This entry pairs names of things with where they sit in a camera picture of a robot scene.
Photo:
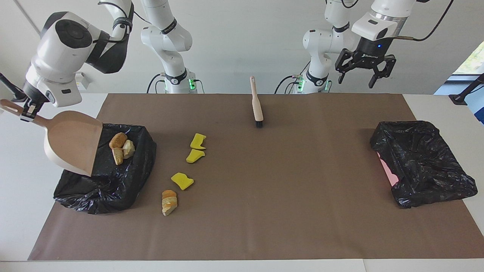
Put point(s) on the beige plastic dustpan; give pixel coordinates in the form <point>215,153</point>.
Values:
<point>72,143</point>

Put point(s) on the yellow sponge piece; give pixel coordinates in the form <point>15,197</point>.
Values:
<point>198,141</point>
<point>194,156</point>
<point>182,181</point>

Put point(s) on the black plastic trash bag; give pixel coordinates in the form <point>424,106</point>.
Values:
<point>427,166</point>
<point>113,181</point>

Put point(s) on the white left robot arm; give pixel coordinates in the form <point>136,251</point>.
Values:
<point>321,41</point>

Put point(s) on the black stand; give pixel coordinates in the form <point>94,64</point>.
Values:
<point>459,99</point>
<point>9,85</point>

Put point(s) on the striped croissant piece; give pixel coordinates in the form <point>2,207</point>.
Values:
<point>118,156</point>

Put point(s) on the orange croissant piece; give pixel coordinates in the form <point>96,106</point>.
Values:
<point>169,202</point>

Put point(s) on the pink bin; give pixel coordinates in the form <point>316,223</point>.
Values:
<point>391,175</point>

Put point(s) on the beige hand brush black bristles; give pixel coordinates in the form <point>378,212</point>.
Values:
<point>257,105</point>

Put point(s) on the brown paper table mat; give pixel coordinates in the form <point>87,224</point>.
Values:
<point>264,207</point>

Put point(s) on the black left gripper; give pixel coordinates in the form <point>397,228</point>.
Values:
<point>370,51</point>

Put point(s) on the white wall socket box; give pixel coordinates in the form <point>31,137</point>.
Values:
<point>81,81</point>

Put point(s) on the window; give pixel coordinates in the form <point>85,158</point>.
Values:
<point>474,62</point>

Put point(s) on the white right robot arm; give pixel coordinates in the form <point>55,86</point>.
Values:
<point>64,45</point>

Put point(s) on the thin white wall conduit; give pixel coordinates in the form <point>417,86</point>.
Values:
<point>26,15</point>

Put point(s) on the pale bread piece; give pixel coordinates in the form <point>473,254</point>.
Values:
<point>129,149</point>

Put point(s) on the brown bread roll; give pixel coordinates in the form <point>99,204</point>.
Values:
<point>118,140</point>

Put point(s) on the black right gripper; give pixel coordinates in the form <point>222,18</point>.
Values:
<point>29,106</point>

